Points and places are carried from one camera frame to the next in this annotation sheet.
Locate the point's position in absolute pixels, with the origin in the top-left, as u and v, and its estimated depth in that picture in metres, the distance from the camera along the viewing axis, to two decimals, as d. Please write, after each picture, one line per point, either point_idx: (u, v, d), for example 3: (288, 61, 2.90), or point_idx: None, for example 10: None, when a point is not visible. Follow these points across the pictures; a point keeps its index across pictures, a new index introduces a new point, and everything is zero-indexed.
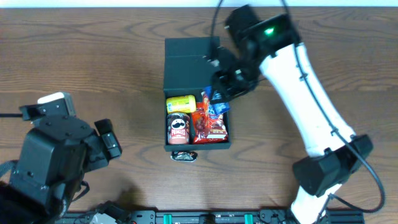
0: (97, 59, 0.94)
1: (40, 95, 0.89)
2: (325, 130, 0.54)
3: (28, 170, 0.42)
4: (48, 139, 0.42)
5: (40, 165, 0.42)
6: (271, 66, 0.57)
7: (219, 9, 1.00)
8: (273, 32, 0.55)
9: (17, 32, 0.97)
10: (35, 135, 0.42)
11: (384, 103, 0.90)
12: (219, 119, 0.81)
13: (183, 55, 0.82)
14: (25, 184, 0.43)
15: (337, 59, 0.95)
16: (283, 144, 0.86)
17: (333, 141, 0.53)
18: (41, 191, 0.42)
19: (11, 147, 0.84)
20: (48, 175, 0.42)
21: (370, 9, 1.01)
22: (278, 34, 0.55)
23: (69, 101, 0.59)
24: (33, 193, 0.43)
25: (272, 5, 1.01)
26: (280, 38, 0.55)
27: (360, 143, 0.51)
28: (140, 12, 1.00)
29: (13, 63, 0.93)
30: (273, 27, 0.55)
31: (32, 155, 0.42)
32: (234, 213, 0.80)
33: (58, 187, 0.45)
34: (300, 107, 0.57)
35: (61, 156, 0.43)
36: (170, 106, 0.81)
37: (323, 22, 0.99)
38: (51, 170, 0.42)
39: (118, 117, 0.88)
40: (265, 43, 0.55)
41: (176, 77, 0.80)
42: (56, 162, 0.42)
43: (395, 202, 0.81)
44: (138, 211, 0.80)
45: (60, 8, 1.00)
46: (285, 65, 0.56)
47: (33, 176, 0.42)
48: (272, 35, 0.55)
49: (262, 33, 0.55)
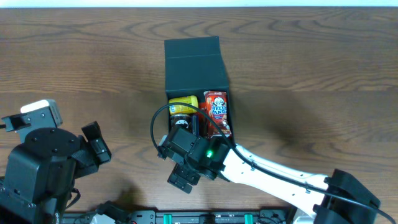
0: (97, 60, 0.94)
1: (41, 96, 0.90)
2: (301, 192, 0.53)
3: (15, 188, 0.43)
4: (33, 157, 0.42)
5: (27, 183, 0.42)
6: (227, 175, 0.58)
7: (219, 9, 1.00)
8: (212, 152, 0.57)
9: (17, 32, 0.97)
10: (20, 153, 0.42)
11: (384, 103, 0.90)
12: (223, 119, 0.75)
13: (183, 55, 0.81)
14: (13, 200, 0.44)
15: (337, 59, 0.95)
16: (283, 145, 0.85)
17: (314, 196, 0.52)
18: (29, 209, 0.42)
19: (12, 147, 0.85)
20: (36, 193, 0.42)
21: (370, 9, 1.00)
22: (217, 150, 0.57)
23: (55, 108, 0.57)
24: (22, 211, 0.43)
25: (273, 5, 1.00)
26: (219, 155, 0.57)
27: (336, 182, 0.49)
28: (140, 13, 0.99)
29: (13, 63, 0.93)
30: (209, 150, 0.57)
31: (18, 174, 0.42)
32: (234, 213, 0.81)
33: (48, 203, 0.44)
34: (277, 190, 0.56)
35: (47, 173, 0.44)
36: (172, 107, 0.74)
37: (323, 22, 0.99)
38: (37, 188, 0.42)
39: (118, 117, 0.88)
40: (214, 167, 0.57)
41: (177, 78, 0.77)
42: (43, 179, 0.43)
43: (394, 202, 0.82)
44: (138, 211, 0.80)
45: (59, 8, 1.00)
46: (234, 165, 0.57)
47: (20, 194, 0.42)
48: (215, 155, 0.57)
49: (206, 160, 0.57)
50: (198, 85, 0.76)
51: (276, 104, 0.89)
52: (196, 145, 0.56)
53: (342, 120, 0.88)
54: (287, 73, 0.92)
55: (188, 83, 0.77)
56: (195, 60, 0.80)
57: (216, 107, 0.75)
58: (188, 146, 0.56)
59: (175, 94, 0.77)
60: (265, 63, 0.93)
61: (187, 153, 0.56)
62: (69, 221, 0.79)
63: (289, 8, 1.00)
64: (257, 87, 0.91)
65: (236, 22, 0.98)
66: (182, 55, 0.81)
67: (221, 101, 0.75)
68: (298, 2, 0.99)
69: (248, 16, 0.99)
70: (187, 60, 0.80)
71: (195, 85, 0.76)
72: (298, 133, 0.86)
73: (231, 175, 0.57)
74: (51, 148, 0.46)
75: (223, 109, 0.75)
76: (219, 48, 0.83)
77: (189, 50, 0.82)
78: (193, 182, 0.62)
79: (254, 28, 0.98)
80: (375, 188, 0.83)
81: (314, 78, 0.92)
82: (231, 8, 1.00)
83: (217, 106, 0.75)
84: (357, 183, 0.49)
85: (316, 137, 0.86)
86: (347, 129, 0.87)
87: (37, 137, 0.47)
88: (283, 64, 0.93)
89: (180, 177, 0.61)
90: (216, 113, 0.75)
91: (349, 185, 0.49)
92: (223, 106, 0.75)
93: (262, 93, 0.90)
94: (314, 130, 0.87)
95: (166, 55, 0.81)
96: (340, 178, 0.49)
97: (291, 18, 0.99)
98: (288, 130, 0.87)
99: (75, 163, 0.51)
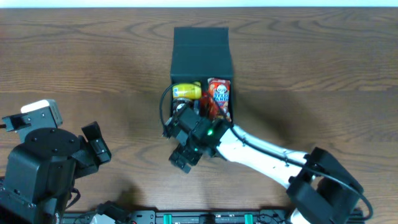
0: (97, 59, 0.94)
1: (41, 96, 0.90)
2: (282, 167, 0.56)
3: (15, 188, 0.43)
4: (33, 157, 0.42)
5: (27, 183, 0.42)
6: (222, 152, 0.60)
7: (219, 9, 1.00)
8: (213, 130, 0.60)
9: (17, 32, 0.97)
10: (19, 154, 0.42)
11: (384, 103, 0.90)
12: (224, 106, 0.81)
13: (191, 44, 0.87)
14: (13, 201, 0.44)
15: (337, 59, 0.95)
16: (283, 145, 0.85)
17: (292, 170, 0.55)
18: (28, 209, 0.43)
19: (11, 147, 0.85)
20: (36, 193, 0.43)
21: (370, 9, 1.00)
22: (219, 128, 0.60)
23: (55, 109, 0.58)
24: (20, 211, 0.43)
25: (273, 5, 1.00)
26: (219, 132, 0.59)
27: (316, 158, 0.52)
28: (140, 13, 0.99)
29: (13, 63, 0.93)
30: (211, 128, 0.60)
31: (18, 173, 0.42)
32: (234, 213, 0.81)
33: (48, 203, 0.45)
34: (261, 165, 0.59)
35: (47, 173, 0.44)
36: (176, 91, 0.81)
37: (323, 22, 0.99)
38: (37, 188, 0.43)
39: (118, 117, 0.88)
40: (212, 143, 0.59)
41: (183, 64, 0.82)
42: (43, 179, 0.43)
43: (394, 202, 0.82)
44: (138, 211, 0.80)
45: (60, 9, 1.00)
46: (227, 141, 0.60)
47: (20, 194, 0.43)
48: (215, 133, 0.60)
49: (206, 137, 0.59)
50: (202, 72, 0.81)
51: (276, 104, 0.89)
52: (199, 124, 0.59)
53: (342, 120, 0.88)
54: (287, 73, 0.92)
55: (193, 69, 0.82)
56: (203, 49, 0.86)
57: (218, 94, 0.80)
58: (193, 123, 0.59)
59: (180, 79, 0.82)
60: (265, 63, 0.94)
61: (191, 129, 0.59)
62: (69, 221, 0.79)
63: (289, 9, 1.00)
64: (257, 87, 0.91)
65: (237, 22, 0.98)
66: (191, 43, 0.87)
67: (224, 89, 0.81)
68: (298, 2, 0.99)
69: (248, 16, 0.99)
70: (196, 49, 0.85)
71: (200, 71, 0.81)
72: (298, 133, 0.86)
73: (224, 152, 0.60)
74: (51, 148, 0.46)
75: (225, 97, 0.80)
76: (227, 40, 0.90)
77: (199, 40, 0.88)
78: (193, 163, 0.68)
79: (254, 28, 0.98)
80: (375, 188, 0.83)
81: (314, 78, 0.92)
82: (231, 8, 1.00)
83: (219, 93, 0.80)
84: (336, 163, 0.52)
85: (316, 137, 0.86)
86: (347, 129, 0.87)
87: (37, 137, 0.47)
88: (283, 64, 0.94)
89: (182, 155, 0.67)
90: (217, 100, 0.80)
91: (326, 162, 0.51)
92: (226, 93, 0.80)
93: (262, 92, 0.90)
94: (314, 130, 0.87)
95: (175, 43, 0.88)
96: (319, 156, 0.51)
97: (291, 18, 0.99)
98: (288, 130, 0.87)
99: (76, 163, 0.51)
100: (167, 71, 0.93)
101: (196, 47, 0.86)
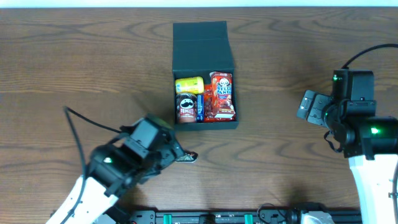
0: (97, 60, 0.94)
1: (41, 96, 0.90)
2: (383, 190, 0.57)
3: (137, 139, 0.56)
4: (155, 123, 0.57)
5: (146, 136, 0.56)
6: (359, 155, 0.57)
7: (220, 8, 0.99)
8: (380, 132, 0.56)
9: (17, 32, 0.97)
10: (146, 119, 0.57)
11: (382, 103, 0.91)
12: (227, 99, 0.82)
13: (190, 39, 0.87)
14: (132, 147, 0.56)
15: (336, 59, 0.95)
16: (283, 145, 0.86)
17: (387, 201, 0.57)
18: (141, 153, 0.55)
19: (13, 147, 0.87)
20: (150, 145, 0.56)
21: (371, 9, 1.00)
22: (385, 137, 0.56)
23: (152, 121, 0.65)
24: (135, 154, 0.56)
25: (273, 5, 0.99)
26: (383, 141, 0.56)
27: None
28: (140, 13, 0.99)
29: (13, 63, 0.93)
30: (382, 129, 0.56)
31: (141, 135, 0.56)
32: (234, 213, 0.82)
33: (147, 154, 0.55)
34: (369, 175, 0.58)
35: (159, 137, 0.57)
36: (178, 86, 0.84)
37: (323, 22, 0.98)
38: (152, 142, 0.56)
39: (118, 117, 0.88)
40: (365, 143, 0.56)
41: (185, 59, 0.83)
42: (156, 138, 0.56)
43: None
44: (138, 211, 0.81)
45: (58, 8, 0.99)
46: (384, 162, 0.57)
47: (139, 142, 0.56)
48: (381, 138, 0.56)
49: (370, 134, 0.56)
50: (204, 66, 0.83)
51: (276, 104, 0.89)
52: (361, 105, 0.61)
53: None
54: (287, 73, 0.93)
55: (194, 63, 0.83)
56: (203, 43, 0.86)
57: (221, 87, 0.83)
58: (358, 98, 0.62)
59: (182, 74, 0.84)
60: (266, 63, 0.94)
61: (351, 100, 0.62)
62: None
63: (290, 8, 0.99)
64: (257, 87, 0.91)
65: (237, 22, 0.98)
66: (189, 38, 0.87)
67: (226, 82, 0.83)
68: (299, 2, 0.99)
69: (248, 15, 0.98)
70: (194, 44, 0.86)
71: (204, 66, 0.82)
72: (298, 133, 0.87)
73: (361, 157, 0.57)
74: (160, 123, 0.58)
75: (227, 89, 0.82)
76: (226, 30, 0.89)
77: (198, 33, 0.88)
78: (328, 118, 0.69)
79: (255, 27, 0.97)
80: None
81: (314, 78, 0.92)
82: (231, 7, 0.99)
83: (221, 86, 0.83)
84: None
85: (316, 137, 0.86)
86: None
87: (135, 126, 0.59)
88: (283, 64, 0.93)
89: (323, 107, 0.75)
90: (220, 93, 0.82)
91: None
92: (227, 86, 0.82)
93: (263, 93, 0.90)
94: (314, 130, 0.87)
95: (174, 38, 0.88)
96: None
97: (291, 18, 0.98)
98: (288, 130, 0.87)
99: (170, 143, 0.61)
100: (167, 71, 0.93)
101: (195, 42, 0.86)
